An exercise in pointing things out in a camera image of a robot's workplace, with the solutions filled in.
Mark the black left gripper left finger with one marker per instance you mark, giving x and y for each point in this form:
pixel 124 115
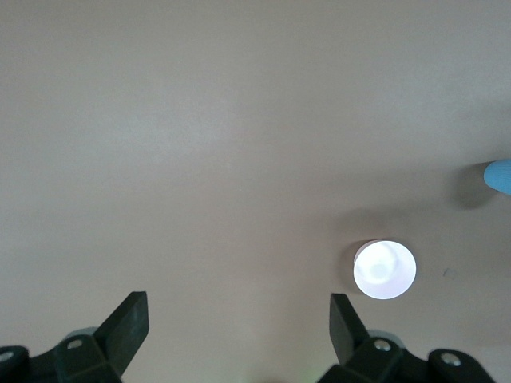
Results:
pixel 120 335

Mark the pink bowl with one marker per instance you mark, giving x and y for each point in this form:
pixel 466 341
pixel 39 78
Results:
pixel 383 269

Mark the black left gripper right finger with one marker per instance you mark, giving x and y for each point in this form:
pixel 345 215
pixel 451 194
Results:
pixel 351 343

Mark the blue plastic cup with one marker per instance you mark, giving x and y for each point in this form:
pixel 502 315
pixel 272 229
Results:
pixel 499 177

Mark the brown table cover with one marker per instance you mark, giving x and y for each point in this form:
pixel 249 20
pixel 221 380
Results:
pixel 199 119

